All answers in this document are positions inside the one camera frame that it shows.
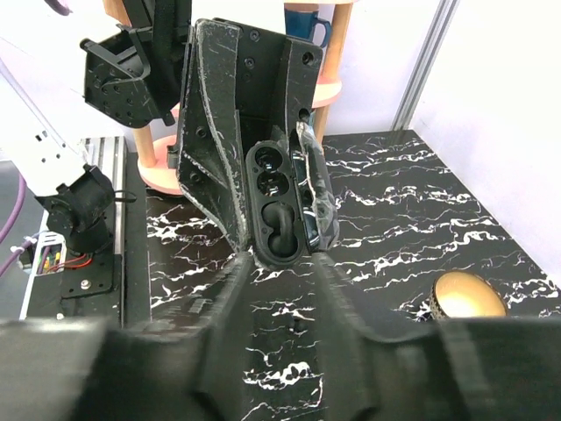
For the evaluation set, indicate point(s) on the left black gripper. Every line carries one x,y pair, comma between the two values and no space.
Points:
270,78

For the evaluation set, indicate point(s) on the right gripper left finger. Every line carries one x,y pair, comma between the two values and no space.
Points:
85,369

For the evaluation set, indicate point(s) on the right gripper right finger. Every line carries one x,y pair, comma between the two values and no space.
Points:
379,365

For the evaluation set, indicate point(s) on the black earbud charging case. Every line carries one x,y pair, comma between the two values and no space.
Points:
296,174

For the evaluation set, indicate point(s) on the black earbud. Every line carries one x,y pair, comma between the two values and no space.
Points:
280,217

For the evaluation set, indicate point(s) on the gold metal bowl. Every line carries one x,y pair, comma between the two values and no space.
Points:
461,294

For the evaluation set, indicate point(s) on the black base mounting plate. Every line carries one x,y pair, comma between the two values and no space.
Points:
101,271

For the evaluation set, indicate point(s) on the dark blue mug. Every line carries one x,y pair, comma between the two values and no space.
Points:
302,25

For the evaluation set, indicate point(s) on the pink two-tier wooden shelf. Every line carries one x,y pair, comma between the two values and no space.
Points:
152,155

